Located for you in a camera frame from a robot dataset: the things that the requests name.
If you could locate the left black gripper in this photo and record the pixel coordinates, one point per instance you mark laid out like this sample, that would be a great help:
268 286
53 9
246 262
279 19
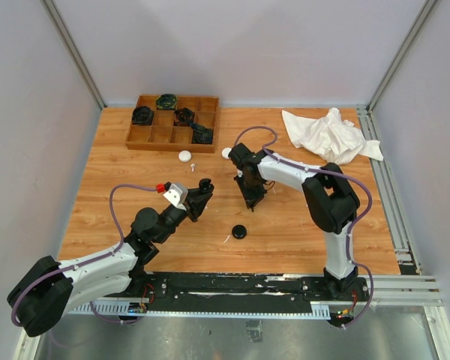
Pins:
195 205

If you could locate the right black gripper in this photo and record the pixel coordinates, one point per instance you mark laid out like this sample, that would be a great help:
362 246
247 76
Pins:
250 197

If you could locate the black earbud charging case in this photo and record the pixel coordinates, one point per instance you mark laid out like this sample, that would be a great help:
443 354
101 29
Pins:
239 231

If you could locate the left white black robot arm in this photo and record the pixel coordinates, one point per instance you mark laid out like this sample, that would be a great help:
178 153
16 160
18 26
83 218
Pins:
52 288

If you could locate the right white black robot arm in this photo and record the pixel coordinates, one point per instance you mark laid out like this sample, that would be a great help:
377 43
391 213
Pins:
330 199

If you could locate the white round case left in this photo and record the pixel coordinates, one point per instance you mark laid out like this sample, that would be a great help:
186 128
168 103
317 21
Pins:
185 156

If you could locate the white round case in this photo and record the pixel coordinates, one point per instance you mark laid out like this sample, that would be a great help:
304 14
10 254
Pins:
185 156
226 153

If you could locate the white round case right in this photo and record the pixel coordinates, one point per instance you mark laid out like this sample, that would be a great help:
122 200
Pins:
226 153

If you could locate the dark rolled fabric bottom right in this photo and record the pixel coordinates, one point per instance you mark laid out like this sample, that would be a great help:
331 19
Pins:
201 135

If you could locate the dark rolled fabric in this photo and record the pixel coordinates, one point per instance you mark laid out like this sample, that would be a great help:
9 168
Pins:
142 116
184 117
166 102
201 135

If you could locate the wooden compartment tray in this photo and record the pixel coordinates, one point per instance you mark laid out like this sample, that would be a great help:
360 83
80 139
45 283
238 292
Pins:
171 122

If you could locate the dark rolled fabric middle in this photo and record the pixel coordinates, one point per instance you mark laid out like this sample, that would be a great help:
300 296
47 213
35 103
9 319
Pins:
184 117

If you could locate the white crumpled cloth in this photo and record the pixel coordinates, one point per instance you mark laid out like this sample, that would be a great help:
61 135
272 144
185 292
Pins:
331 137

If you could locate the dark rolled fabric far left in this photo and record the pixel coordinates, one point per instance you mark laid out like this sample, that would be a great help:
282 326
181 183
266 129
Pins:
142 116

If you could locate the dark rolled fabric top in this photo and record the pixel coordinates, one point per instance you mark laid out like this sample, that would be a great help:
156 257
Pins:
166 102

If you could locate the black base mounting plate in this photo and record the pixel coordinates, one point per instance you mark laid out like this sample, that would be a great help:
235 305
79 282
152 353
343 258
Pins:
150 287

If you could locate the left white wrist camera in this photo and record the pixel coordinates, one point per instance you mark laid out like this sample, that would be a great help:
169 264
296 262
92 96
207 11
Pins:
174 193

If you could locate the white slotted cable duct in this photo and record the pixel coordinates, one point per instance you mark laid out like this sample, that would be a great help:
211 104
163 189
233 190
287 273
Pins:
217 306

